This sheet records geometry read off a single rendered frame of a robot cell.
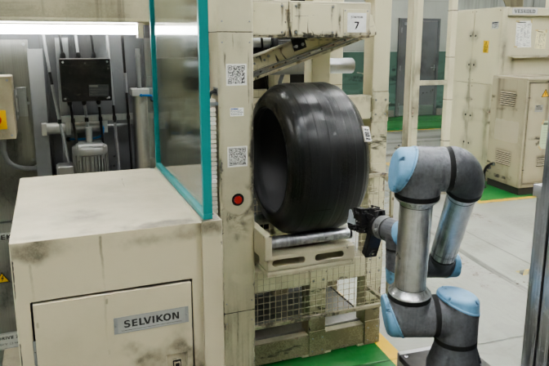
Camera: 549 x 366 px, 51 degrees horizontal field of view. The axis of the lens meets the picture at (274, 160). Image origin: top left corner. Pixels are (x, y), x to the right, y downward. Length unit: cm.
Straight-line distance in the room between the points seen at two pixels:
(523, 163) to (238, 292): 485
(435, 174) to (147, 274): 73
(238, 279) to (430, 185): 98
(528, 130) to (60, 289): 586
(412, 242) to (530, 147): 520
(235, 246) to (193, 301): 94
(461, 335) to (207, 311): 74
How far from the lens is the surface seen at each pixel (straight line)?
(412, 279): 159
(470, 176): 151
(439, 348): 173
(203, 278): 122
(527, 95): 655
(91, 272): 117
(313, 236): 217
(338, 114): 205
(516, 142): 667
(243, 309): 226
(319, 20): 243
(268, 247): 207
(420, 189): 147
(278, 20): 236
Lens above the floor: 162
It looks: 12 degrees down
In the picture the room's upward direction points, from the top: straight up
